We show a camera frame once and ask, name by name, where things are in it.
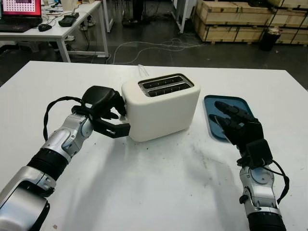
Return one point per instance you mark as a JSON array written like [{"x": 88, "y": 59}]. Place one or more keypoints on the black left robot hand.
[{"x": 101, "y": 98}]

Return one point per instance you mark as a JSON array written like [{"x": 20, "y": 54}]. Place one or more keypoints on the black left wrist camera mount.
[{"x": 118, "y": 131}]

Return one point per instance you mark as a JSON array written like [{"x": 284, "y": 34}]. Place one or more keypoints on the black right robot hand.
[{"x": 245, "y": 131}]

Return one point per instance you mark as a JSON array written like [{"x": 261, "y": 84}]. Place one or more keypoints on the black laptop with red screen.
[{"x": 21, "y": 21}]

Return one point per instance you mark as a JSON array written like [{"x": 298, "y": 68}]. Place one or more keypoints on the black handheld controller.
[{"x": 68, "y": 19}]

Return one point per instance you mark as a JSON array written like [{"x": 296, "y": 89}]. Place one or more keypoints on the blue plastic tray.
[{"x": 240, "y": 102}]

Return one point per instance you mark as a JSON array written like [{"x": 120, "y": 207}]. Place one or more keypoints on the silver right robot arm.
[{"x": 257, "y": 192}]

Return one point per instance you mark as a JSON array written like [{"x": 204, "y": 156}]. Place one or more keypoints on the black waste bin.
[{"x": 269, "y": 39}]

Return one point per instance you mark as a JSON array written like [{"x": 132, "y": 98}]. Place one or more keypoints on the white office desk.
[{"x": 55, "y": 31}]

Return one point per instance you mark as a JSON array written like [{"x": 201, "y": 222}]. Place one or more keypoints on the white desk frame leg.
[
  {"x": 181, "y": 16},
  {"x": 109, "y": 16}
]

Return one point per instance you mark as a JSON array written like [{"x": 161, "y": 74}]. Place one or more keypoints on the black computer mouse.
[{"x": 44, "y": 27}]

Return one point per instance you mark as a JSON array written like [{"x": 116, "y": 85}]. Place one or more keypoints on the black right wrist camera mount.
[{"x": 258, "y": 151}]

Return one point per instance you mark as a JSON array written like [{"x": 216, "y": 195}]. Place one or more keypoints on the cream white two-slot toaster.
[{"x": 163, "y": 115}]

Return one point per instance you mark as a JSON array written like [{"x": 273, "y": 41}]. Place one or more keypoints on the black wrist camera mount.
[
  {"x": 258, "y": 151},
  {"x": 118, "y": 131}
]

